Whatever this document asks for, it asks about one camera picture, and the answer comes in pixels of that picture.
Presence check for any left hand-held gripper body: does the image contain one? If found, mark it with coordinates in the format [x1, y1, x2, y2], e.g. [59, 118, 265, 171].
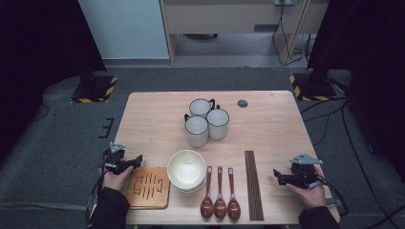
[103, 141, 135, 176]

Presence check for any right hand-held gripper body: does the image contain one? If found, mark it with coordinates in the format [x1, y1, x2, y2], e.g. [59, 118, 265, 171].
[288, 153, 323, 190]

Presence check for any brown wooden spoon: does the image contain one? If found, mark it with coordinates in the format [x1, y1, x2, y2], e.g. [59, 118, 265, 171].
[213, 165, 227, 220]
[226, 167, 242, 222]
[200, 165, 215, 219]

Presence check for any white ribbed mug black rim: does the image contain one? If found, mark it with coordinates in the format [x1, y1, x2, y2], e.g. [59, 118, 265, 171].
[188, 97, 217, 119]
[183, 114, 209, 148]
[205, 105, 230, 141]

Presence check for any person's left hand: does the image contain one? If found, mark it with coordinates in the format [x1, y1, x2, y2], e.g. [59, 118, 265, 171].
[101, 165, 135, 194]

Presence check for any person's right hand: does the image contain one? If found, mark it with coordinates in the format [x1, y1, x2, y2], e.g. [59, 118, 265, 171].
[285, 165, 328, 210]

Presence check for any row of dark chopsticks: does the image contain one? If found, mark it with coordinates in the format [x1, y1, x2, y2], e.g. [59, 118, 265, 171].
[244, 150, 266, 222]

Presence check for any black stand with striped base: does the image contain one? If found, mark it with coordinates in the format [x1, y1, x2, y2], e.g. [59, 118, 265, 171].
[70, 60, 118, 104]
[288, 61, 339, 103]

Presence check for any grey floor tape strip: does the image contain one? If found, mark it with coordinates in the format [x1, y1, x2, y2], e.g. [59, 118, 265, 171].
[0, 202, 89, 212]

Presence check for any black curtain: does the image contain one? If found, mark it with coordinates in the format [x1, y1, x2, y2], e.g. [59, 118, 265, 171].
[0, 0, 108, 166]
[307, 0, 405, 182]

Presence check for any light wooden desk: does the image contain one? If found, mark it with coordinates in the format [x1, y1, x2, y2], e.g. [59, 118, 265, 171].
[159, 0, 330, 66]

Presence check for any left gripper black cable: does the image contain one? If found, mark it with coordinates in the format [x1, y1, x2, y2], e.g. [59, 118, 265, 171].
[84, 152, 109, 229]

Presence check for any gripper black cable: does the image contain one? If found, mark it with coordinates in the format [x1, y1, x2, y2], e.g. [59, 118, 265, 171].
[84, 152, 109, 229]
[318, 177, 350, 218]

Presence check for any grey strap piece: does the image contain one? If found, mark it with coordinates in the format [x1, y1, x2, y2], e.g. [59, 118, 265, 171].
[324, 197, 344, 208]

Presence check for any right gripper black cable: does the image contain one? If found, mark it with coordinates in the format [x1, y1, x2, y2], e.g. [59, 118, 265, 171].
[318, 177, 350, 218]

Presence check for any thin black floor cable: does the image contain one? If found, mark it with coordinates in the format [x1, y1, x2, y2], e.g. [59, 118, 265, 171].
[302, 104, 348, 148]
[32, 104, 51, 122]
[299, 96, 350, 115]

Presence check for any long black floor cable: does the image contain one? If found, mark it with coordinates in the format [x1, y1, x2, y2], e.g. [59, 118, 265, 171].
[340, 101, 405, 229]

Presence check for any black hanging power cable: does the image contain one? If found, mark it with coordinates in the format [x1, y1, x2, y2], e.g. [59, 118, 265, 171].
[271, 3, 305, 67]

